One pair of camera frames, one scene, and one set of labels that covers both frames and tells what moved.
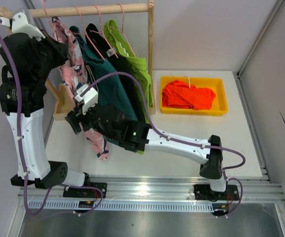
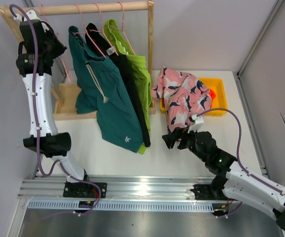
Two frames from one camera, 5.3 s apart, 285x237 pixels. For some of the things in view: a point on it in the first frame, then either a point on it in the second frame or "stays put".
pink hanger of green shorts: [122, 28] stays put
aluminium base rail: [153, 193] stays put
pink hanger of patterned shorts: [49, 19] to [54, 32]
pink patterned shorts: [74, 75] to [184, 96]
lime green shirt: [138, 67] stays put
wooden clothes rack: [62, 104] stays put
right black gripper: [75, 119] to [178, 133]
